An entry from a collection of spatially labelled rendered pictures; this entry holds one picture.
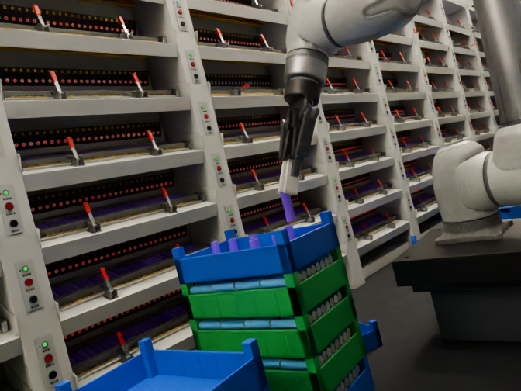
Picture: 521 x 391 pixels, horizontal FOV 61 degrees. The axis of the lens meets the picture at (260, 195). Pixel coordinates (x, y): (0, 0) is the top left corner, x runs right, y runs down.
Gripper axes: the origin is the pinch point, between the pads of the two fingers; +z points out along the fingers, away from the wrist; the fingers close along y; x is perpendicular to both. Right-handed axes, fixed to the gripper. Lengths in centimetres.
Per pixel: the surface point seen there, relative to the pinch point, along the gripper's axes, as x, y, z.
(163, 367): 15.8, 12.0, 41.3
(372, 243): -102, 107, -1
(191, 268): 13.4, 13.3, 21.1
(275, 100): -29, 88, -52
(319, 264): -8.8, -1.4, 16.3
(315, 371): -7.0, -8.2, 35.4
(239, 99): -11, 79, -44
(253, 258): 5.7, -1.6, 17.2
